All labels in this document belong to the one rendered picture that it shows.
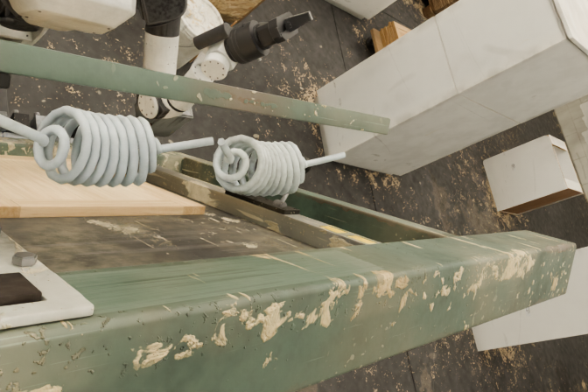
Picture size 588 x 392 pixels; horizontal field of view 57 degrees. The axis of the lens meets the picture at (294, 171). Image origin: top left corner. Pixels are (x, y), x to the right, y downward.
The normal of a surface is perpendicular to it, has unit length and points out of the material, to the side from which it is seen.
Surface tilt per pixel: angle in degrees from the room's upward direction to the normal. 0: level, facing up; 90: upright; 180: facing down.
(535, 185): 90
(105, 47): 0
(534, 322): 90
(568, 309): 90
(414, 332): 32
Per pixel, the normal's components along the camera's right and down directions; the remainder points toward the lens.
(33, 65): 0.70, 0.19
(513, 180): -0.71, -0.15
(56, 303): 0.17, -0.98
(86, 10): 0.47, 0.73
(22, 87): 0.68, -0.36
